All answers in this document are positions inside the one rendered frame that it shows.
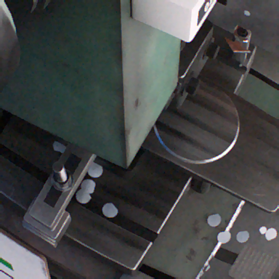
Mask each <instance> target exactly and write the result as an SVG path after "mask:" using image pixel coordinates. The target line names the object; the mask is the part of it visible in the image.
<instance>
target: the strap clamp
mask: <svg viewBox="0 0 279 279"><path fill-rule="evenodd" d="M96 157H97V156H96V155H95V154H93V153H90V152H88V151H86V150H84V149H82V148H80V147H78V146H75V145H73V144H72V143H70V142H69V144H68V146H67V147H66V149H65V151H64V152H63V154H62V155H61V157H60V160H59V161H58V162H54V163H53V165H52V173H51V174H50V175H49V178H48V180H47V181H46V184H45V185H44V187H43V188H42V190H41V192H40V193H39V195H38V194H36V197H35V198H34V199H33V202H32V203H31V205H30V206H29V209H28V211H27V212H26V214H25V216H24V218H23V219H24V220H25V221H23V227H24V228H25V229H27V230H28V231H30V232H32V233H33V234H34V235H36V236H37V237H39V238H40V239H42V240H44V241H46V242H47V243H49V244H50V245H52V246H54V247H55V248H56V247H57V243H58V242H60V239H61V238H62V236H63V235H64V233H65V231H66V230H67V228H68V226H69V224H70V222H71V221H72V219H71V217H70V214H69V213H68V212H67V211H65V209H66V206H67V205H68V204H69V201H70V200H71V198H72V197H73V195H74V193H75V191H76V188H77V187H78V186H79V185H80V183H81V180H82V179H83V178H84V176H85V175H86V173H87V172H88V169H89V167H90V166H91V164H92V163H93V161H94V160H95V158H96Z"/></svg>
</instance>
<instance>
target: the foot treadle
mask: <svg viewBox="0 0 279 279"><path fill-rule="evenodd" d="M214 257H215V258H216V259H218V260H221V261H224V262H226V263H229V264H231V265H232V267H231V268H230V270H229V272H228V276H230V277H231V278H234V279H270V277H271V275H272V274H273V272H274V270H275V268H276V266H277V264H278V262H279V256H276V255H274V254H271V253H270V252H267V251H265V250H263V249H260V248H258V247H256V246H254V245H251V244H248V243H247V244H246V245H245V246H244V247H243V248H242V250H241V251H240V253H239V254H236V253H234V252H231V251H228V250H226V249H224V248H222V247H220V248H219V250H218V252H217V253H216V254H215V256H214Z"/></svg>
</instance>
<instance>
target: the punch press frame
mask: <svg viewBox="0 0 279 279"><path fill-rule="evenodd" d="M3 1H4V2H5V5H6V6H7V9H8V10H9V12H10V13H11V16H12V20H13V21H14V22H13V23H14V25H15V28H16V29H15V30H16V34H17V39H18V41H19V46H20V62H19V65H18V67H17V69H16V70H15V72H14V73H13V75H12V76H11V78H10V79H9V80H8V82H7V84H6V85H5V87H4V88H3V89H2V91H1V94H0V135H1V133H2V131H3V130H4V128H5V126H6V124H7V123H8V121H9V119H10V118H11V116H12V115H16V116H18V117H19V118H21V119H24V120H26V121H28V122H29V123H31V124H33V125H36V126H37V127H39V128H41V129H43V130H45V131H46V132H50V133H52V134H54V135H56V136H58V137H59V138H62V139H64V140H65V141H67V142H70V143H72V144H73V145H75V146H78V147H80V148H82V149H84V150H86V151H88V152H90V153H93V154H95V155H97V156H99V157H101V158H103V159H105V160H106V161H109V162H111V163H114V164H116V165H118V166H120V167H122V168H125V169H128V167H129V165H130V163H131V162H132V160H133V158H134V157H135V155H136V154H137V151H138V150H139V148H140V147H141V145H142V143H143V142H144V140H145V138H146V136H147V135H148V133H149V132H150V130H151V129H152V127H153V125H154V123H155V122H156V120H157V118H158V117H159V115H160V114H161V111H162V110H163V108H164V107H165V105H166V104H167V102H168V100H169V98H170V96H171V94H172V93H173V91H174V90H175V89H176V87H177V77H178V71H179V55H180V44H181V39H178V38H177V37H175V36H172V35H171V34H169V33H166V32H163V31H161V30H159V29H157V28H154V27H153V26H151V25H146V24H144V23H143V22H140V21H138V20H135V19H134V18H133V17H132V0H3ZM238 96H239V97H242V98H243V99H245V100H247V101H249V102H251V103H253V104H254V105H256V106H257V107H259V108H261V109H262V110H265V111H266V112H268V113H269V114H270V115H272V116H274V117H275V118H277V119H279V91H278V90H277V89H275V88H273V87H271V86H270V85H268V84H266V83H265V82H263V81H261V80H260V79H258V78H257V77H255V76H253V75H251V74H250V73H248V75H247V77H246V79H245V81H244V82H243V85H242V87H241V90H240V91H239V95H238ZM244 203H245V202H244V201H242V200H240V199H238V198H235V196H233V195H230V194H229V193H226V192H225V191H222V190H220V189H219V188H217V187H213V186H211V188H210V190H209V191H208V192H207V193H205V194H200V193H197V192H196V191H194V190H193V186H192V185H191V186H190V189H189V190H188V192H187V194H186V196H185V197H184V198H183V200H182V202H181V204H180V205H179V207H178V209H177V210H176V212H175V214H174V216H173V217H172V218H171V221H170V222H169V223H168V225H167V227H166V228H165V230H164V232H163V233H162V235H161V236H160V238H159V239H158V241H157V242H156V244H155V245H154V248H153V250H152V251H151V252H150V254H149V255H148V257H147V258H146V260H145V261H144V262H143V265H142V266H141V267H140V269H139V270H138V271H140V272H142V273H144V274H146V275H149V276H150V277H152V278H155V279H201V276H202V274H203V273H204V272H205V270H206V268H207V267H208V265H209V264H210V262H211V260H212V259H213V258H214V256H215V254H216V253H217V252H218V250H219V248H220V246H221V245H222V243H221V242H219V240H218V237H217V236H218V234H219V233H220V232H226V231H228V232H229V231H230V229H231V227H232V226H233V224H234V223H235V220H236V219H237V217H238V215H239V213H240V210H241V209H242V208H243V205H244ZM215 214H219V216H220V217H221V222H220V223H219V225H217V226H214V227H213V226H210V225H209V223H208V221H207V219H208V217H209V216H211V215H215Z"/></svg>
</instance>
